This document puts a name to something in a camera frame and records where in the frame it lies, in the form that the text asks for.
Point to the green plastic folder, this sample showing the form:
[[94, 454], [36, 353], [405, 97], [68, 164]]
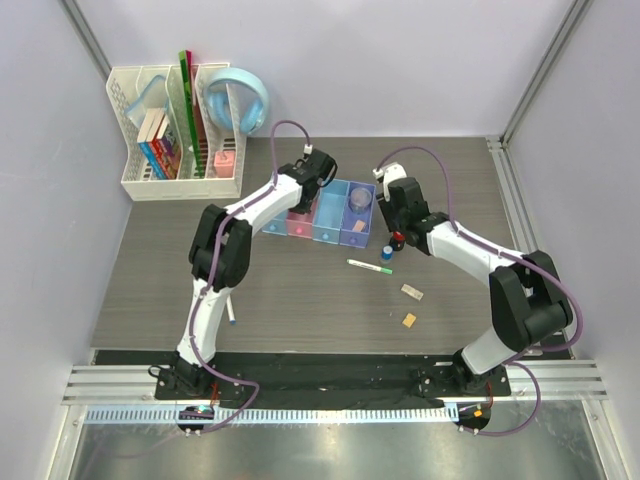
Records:
[[185, 74]]

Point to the orange eraser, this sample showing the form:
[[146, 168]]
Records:
[[409, 320]]

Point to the pink eraser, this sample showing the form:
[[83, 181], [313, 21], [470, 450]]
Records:
[[360, 226]]

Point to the blue capped white marker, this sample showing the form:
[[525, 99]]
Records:
[[230, 311]]

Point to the red stamp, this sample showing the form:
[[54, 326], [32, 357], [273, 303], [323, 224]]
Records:
[[397, 241]]

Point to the stack of books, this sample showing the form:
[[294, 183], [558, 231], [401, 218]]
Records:
[[158, 142]]

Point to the red plastic folder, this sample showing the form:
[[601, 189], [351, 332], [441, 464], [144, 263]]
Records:
[[197, 114]]

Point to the light blue headphones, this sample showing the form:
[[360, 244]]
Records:
[[236, 98]]

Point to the white file organizer rack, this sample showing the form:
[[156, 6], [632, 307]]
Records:
[[184, 132]]

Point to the clear wrapped eraser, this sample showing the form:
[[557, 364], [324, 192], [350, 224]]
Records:
[[412, 292]]

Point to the green capped white marker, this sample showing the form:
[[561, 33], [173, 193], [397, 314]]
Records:
[[370, 267]]

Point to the clear jar of paperclips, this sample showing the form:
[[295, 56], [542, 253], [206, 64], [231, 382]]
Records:
[[360, 200]]

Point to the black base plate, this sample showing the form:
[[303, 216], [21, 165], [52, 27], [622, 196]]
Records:
[[284, 376]]

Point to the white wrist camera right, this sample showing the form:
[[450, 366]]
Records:
[[391, 172]]

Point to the blue stamp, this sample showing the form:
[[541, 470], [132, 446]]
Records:
[[386, 254]]

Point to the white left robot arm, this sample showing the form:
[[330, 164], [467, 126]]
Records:
[[220, 257]]

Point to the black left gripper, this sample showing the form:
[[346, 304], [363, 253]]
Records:
[[302, 209]]

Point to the slotted cable duct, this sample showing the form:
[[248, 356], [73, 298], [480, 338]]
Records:
[[191, 415]]

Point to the light blue end bin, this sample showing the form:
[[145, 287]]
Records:
[[276, 226]]

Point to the purple plastic bin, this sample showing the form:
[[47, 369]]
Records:
[[349, 238]]

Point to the pink plastic bin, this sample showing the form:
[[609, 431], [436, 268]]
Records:
[[300, 225]]

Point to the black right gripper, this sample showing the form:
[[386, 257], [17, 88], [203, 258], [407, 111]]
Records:
[[386, 207]]

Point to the pink box in rack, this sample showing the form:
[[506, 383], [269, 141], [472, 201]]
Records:
[[224, 163]]

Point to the blue clear pouch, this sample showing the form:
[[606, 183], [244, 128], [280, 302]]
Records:
[[153, 95]]

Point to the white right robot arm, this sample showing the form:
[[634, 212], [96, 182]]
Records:
[[526, 300]]

